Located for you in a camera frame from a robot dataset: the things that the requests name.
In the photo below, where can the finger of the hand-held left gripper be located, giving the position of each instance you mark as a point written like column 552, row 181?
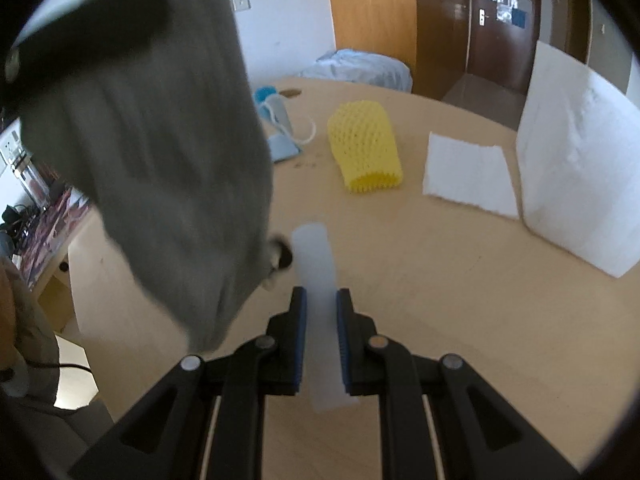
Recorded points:
column 90, row 35

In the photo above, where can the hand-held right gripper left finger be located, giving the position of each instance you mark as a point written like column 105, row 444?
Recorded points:
column 298, row 345

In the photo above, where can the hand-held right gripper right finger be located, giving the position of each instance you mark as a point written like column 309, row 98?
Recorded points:
column 344, row 345

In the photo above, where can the white foam strip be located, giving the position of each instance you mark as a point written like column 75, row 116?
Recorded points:
column 315, row 270

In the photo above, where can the grey cloth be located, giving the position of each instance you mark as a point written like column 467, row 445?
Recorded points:
column 175, row 185

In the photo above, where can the white plastic sheet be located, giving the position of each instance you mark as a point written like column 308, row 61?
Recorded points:
column 465, row 175

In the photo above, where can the white plastic storage box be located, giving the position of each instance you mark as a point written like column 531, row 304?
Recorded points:
column 565, row 175

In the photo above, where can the bright blue soft item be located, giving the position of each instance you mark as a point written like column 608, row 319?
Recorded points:
column 265, row 93

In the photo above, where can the white power strip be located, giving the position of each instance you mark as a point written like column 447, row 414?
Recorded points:
column 12, row 150

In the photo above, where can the printed poster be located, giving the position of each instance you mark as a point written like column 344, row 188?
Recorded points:
column 52, row 230

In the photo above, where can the yellow foam net sleeve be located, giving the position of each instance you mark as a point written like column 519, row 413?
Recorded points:
column 362, row 145

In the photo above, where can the white fabric piece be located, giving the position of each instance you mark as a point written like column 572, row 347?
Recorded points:
column 279, row 112

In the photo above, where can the pale blue plastic bag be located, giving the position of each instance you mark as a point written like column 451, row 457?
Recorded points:
column 355, row 67

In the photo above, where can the person's grey-green clothing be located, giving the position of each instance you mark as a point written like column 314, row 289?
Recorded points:
column 25, row 320

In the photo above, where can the wooden wardrobe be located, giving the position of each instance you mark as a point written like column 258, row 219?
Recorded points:
column 370, row 10

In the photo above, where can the dark brown door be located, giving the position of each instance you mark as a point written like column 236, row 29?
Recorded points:
column 505, row 50

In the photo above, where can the blue paper notice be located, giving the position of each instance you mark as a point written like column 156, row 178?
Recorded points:
column 519, row 19

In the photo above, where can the beige wall outlet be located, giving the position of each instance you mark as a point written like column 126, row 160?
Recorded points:
column 242, row 2

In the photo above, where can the brown side door frame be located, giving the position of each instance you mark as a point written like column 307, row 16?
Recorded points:
column 577, row 15

